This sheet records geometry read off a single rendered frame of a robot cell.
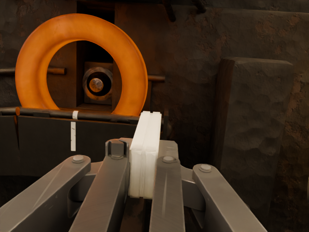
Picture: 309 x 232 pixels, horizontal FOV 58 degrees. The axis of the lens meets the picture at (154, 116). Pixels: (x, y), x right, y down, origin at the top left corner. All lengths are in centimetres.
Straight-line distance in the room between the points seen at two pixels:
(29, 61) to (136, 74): 15
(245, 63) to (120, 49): 16
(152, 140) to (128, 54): 23
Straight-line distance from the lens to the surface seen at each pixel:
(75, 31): 39
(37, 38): 41
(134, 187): 16
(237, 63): 36
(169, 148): 17
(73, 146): 39
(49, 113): 40
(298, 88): 50
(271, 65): 37
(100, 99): 50
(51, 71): 48
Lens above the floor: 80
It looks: 13 degrees down
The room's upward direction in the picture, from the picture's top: 4 degrees clockwise
